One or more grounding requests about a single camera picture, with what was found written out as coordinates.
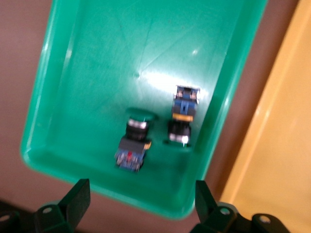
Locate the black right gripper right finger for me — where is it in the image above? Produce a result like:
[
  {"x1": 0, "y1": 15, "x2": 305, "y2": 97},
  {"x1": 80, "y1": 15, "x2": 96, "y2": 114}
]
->
[{"x1": 191, "y1": 180, "x2": 292, "y2": 233}]

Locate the green plastic tray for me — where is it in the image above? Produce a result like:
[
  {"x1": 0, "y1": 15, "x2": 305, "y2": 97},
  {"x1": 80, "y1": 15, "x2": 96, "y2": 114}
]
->
[{"x1": 19, "y1": 0, "x2": 268, "y2": 220}]

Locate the green cap push button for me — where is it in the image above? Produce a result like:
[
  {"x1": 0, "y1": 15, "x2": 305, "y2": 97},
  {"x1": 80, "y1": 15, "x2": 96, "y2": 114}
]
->
[
  {"x1": 113, "y1": 107, "x2": 156, "y2": 174},
  {"x1": 164, "y1": 84, "x2": 202, "y2": 149}
]

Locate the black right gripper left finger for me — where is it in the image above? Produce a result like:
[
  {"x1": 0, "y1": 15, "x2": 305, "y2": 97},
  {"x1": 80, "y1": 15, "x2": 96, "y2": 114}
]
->
[{"x1": 0, "y1": 179, "x2": 91, "y2": 233}]

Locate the yellow plastic tray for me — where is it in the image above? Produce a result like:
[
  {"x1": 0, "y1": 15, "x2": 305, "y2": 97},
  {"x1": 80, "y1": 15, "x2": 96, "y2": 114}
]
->
[{"x1": 220, "y1": 0, "x2": 311, "y2": 233}]

